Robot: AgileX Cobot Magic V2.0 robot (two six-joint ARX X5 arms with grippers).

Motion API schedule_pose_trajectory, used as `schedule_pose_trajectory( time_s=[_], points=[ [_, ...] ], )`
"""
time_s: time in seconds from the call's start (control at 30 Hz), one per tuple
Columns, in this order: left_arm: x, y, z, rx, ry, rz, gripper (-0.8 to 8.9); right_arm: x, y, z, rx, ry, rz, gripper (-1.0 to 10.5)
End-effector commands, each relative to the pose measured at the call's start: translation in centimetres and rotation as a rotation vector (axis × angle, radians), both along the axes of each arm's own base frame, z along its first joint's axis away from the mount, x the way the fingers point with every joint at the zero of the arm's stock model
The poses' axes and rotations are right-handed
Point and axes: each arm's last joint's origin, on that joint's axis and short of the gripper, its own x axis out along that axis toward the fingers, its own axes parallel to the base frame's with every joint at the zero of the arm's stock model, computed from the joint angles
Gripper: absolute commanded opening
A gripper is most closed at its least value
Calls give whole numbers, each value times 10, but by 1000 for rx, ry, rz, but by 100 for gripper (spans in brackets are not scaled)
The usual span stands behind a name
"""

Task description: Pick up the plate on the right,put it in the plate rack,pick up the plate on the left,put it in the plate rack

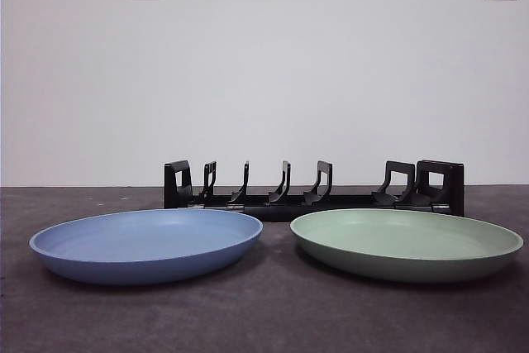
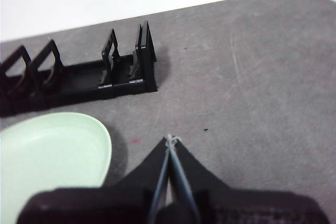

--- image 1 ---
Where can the blue round plate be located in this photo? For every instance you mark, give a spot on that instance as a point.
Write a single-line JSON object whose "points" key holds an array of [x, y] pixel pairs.
{"points": [[144, 245]]}

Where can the green round plate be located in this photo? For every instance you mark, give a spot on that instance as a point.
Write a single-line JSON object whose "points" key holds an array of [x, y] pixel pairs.
{"points": [[405, 245]]}

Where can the black plate rack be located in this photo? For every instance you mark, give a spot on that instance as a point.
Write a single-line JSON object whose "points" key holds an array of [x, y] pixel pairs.
{"points": [[273, 211]]}

